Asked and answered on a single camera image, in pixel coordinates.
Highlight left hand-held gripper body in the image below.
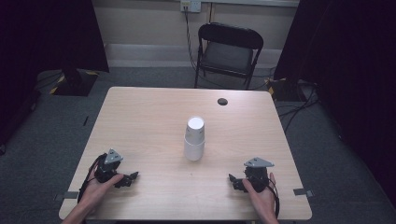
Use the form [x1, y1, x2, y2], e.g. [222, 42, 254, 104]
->
[93, 147, 125, 184]

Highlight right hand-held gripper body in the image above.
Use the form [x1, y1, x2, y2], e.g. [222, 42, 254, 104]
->
[242, 157, 276, 193]

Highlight white paper cup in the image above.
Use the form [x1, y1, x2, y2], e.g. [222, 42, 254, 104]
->
[183, 137, 206, 162]
[185, 116, 206, 146]

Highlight person's right hand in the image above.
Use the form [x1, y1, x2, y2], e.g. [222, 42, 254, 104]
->
[241, 172, 278, 219]

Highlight person's left hand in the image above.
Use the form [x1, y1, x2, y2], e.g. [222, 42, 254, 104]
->
[78, 173, 125, 214]

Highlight grey tape strip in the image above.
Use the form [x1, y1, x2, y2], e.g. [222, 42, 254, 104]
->
[292, 188, 315, 199]
[52, 190, 80, 202]

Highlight black stand base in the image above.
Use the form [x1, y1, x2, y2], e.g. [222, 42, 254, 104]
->
[49, 68, 101, 97]
[266, 77, 308, 103]

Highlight black folding chair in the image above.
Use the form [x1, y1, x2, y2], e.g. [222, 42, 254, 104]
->
[193, 21, 265, 91]

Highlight dark curtain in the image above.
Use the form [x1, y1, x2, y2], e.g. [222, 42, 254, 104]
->
[273, 0, 396, 208]
[0, 0, 110, 147]

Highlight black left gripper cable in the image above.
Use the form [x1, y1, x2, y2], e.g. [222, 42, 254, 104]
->
[77, 153, 108, 204]

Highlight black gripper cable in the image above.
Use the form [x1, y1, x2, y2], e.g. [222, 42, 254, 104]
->
[266, 178, 281, 219]
[77, 153, 108, 204]

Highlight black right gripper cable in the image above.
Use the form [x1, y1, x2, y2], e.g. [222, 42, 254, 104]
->
[266, 178, 281, 219]

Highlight black floor cables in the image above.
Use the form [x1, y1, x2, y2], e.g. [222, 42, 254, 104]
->
[276, 79, 321, 133]

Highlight black wall socket cable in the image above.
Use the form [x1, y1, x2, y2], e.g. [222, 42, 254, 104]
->
[182, 5, 200, 72]

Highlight white wall socket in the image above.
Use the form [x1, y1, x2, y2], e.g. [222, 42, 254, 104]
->
[179, 0, 203, 14]

